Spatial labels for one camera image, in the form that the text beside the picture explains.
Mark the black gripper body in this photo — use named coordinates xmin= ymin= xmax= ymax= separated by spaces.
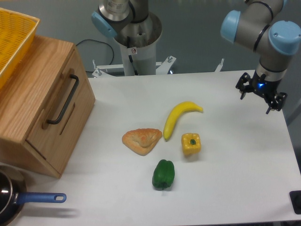
xmin=249 ymin=70 xmax=282 ymax=99

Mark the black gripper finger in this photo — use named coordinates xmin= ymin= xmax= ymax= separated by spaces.
xmin=236 ymin=73 xmax=251 ymax=100
xmin=265 ymin=92 xmax=287 ymax=114

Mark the black drawer handle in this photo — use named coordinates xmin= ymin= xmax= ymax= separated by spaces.
xmin=46 ymin=74 xmax=80 ymax=125

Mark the wooden top drawer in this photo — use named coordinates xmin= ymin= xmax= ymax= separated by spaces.
xmin=26 ymin=50 xmax=95 ymax=171

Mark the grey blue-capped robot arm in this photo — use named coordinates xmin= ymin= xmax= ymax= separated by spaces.
xmin=91 ymin=0 xmax=301 ymax=111

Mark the wooden drawer cabinet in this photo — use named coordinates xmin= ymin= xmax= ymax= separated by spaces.
xmin=0 ymin=36 xmax=80 ymax=178

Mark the yellow banana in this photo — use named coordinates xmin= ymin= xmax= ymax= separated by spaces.
xmin=163 ymin=101 xmax=203 ymax=141

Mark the yellow bell pepper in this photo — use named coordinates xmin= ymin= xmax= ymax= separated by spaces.
xmin=181 ymin=133 xmax=201 ymax=155

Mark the black corner clamp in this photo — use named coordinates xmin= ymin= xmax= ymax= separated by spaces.
xmin=289 ymin=190 xmax=301 ymax=215

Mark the toy croissant bread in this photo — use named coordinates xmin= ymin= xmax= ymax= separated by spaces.
xmin=122 ymin=128 xmax=162 ymax=156

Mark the green bell pepper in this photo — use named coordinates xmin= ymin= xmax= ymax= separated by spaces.
xmin=152 ymin=159 xmax=175 ymax=190

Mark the yellow plastic basket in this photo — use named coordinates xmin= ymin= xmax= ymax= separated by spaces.
xmin=0 ymin=8 xmax=40 ymax=87

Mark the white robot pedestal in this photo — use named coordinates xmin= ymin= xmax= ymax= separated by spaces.
xmin=91 ymin=12 xmax=176 ymax=76

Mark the black cable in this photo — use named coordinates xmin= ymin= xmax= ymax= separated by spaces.
xmin=75 ymin=39 xmax=115 ymax=73

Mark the black pan blue handle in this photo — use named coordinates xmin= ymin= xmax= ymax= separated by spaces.
xmin=0 ymin=165 xmax=67 ymax=226

